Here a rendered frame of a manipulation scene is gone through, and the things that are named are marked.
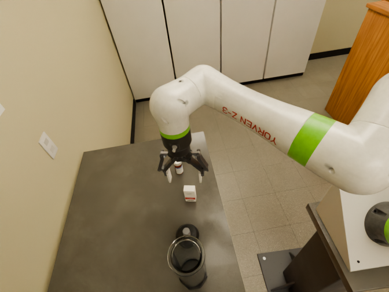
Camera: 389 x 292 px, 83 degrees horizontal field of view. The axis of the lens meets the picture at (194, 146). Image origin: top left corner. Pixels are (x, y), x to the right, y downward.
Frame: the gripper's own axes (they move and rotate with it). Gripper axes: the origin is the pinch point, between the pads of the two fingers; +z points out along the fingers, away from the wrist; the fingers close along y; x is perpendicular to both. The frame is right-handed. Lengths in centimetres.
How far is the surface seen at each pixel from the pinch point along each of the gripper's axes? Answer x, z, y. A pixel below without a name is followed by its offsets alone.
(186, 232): -16.4, 12.1, 0.5
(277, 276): -8, 111, 54
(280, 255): 5, 111, 58
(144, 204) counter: -2.2, 18.8, -20.7
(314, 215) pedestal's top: -6, 19, 51
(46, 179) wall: 1, 3, -61
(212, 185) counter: 8.4, 18.8, 10.1
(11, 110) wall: 12, -25, -63
